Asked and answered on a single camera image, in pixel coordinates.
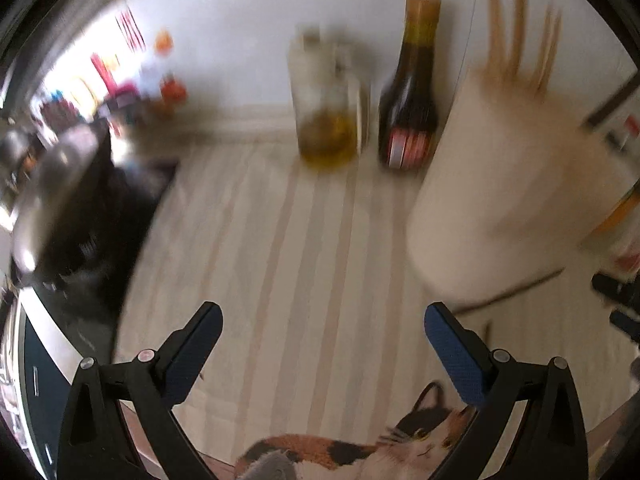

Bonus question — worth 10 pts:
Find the glass oil bottle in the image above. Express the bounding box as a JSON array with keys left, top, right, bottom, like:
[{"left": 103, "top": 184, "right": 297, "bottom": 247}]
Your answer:
[{"left": 287, "top": 26, "right": 372, "bottom": 172}]

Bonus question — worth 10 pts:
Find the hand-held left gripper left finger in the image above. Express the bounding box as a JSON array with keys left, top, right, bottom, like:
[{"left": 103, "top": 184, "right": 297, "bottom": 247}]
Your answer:
[{"left": 57, "top": 301, "right": 224, "bottom": 480}]

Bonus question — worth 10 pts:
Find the black stove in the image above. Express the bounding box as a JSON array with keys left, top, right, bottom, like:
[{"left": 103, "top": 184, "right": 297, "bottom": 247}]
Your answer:
[{"left": 0, "top": 130, "right": 179, "bottom": 480}]

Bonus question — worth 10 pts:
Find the clear bottle orange cap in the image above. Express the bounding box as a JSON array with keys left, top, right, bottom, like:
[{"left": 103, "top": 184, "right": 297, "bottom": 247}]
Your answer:
[{"left": 137, "top": 30, "right": 176, "bottom": 107}]

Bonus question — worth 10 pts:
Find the calico cat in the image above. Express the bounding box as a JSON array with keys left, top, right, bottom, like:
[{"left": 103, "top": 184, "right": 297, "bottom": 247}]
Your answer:
[{"left": 235, "top": 382, "right": 478, "bottom": 480}]

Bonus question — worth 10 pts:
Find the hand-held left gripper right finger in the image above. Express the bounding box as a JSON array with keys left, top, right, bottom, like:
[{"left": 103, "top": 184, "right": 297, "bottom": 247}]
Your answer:
[{"left": 424, "top": 302, "right": 589, "bottom": 480}]

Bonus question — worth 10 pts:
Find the steel pot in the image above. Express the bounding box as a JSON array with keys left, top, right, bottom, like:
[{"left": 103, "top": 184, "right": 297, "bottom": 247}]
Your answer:
[{"left": 10, "top": 131, "right": 102, "bottom": 272}]

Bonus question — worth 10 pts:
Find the red sauce bottle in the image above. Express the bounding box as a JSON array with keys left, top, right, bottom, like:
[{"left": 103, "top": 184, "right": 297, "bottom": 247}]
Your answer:
[{"left": 160, "top": 72, "right": 189, "bottom": 119}]

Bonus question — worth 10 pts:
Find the red white striped cloth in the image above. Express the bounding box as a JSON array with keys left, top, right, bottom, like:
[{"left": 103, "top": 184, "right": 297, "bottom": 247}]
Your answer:
[{"left": 115, "top": 6, "right": 147, "bottom": 52}]

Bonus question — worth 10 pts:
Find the dark soy sauce bottle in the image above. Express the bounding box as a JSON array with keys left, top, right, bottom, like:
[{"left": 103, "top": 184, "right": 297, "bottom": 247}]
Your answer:
[{"left": 377, "top": 0, "right": 444, "bottom": 171}]

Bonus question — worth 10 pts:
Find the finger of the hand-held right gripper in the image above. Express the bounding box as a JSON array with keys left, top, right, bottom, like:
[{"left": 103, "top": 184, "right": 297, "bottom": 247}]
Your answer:
[
  {"left": 592, "top": 272, "right": 640, "bottom": 307},
  {"left": 609, "top": 309, "right": 640, "bottom": 347}
]

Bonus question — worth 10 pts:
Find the white utensil container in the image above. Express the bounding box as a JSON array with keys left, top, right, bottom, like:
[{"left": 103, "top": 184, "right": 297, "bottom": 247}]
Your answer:
[{"left": 405, "top": 67, "right": 622, "bottom": 307}]

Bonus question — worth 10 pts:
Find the light wooden chopstick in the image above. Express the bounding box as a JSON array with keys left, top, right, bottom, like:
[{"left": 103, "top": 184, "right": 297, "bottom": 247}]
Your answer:
[
  {"left": 537, "top": 7, "right": 555, "bottom": 91},
  {"left": 548, "top": 6, "right": 564, "bottom": 96}
]

